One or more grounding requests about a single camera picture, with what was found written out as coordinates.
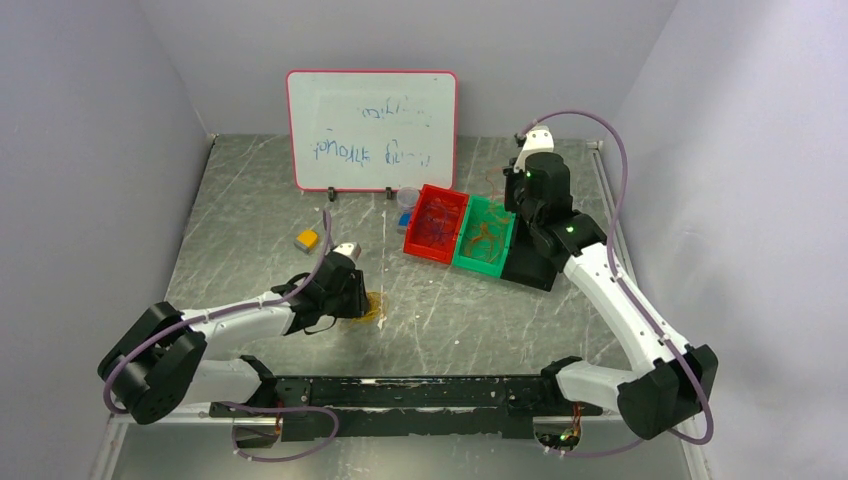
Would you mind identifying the orange cable bundle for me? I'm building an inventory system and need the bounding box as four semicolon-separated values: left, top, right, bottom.
337;290;389;327

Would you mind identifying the dark purple cable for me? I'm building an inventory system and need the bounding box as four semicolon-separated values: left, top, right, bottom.
418;198;462;256

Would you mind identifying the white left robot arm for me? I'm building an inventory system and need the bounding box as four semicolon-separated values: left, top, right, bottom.
97;243;370;425

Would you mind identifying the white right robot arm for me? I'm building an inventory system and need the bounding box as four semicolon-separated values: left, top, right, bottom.
503;152;718;440

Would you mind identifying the yellow grey block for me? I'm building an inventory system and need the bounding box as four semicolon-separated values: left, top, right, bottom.
293;230;321;253

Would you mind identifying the green plastic bin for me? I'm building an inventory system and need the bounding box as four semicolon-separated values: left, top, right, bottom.
452;196;515;278

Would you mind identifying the black plastic bin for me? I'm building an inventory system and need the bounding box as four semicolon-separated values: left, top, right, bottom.
500;225;558;292

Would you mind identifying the red plastic bin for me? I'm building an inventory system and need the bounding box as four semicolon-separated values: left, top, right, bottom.
403;184;470;265

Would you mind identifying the clear plastic cup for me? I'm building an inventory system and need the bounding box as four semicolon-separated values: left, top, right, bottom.
395;187;421;213

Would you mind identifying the pink framed whiteboard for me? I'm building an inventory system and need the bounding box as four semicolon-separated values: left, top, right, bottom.
286;69;459;192

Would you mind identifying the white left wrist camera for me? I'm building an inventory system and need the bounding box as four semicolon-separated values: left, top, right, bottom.
332;242;362;263

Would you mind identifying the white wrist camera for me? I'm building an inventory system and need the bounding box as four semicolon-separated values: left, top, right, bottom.
513;125;555;173
332;242;362;263

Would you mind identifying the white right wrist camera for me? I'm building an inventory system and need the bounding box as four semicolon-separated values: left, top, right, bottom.
513;125;555;173

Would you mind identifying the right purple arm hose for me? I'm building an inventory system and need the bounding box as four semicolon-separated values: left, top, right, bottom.
516;109;717;460

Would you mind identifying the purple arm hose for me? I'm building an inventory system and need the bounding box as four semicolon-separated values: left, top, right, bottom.
516;109;717;460
102;208;340;464

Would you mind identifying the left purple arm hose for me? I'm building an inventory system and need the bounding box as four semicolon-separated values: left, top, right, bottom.
102;208;340;464

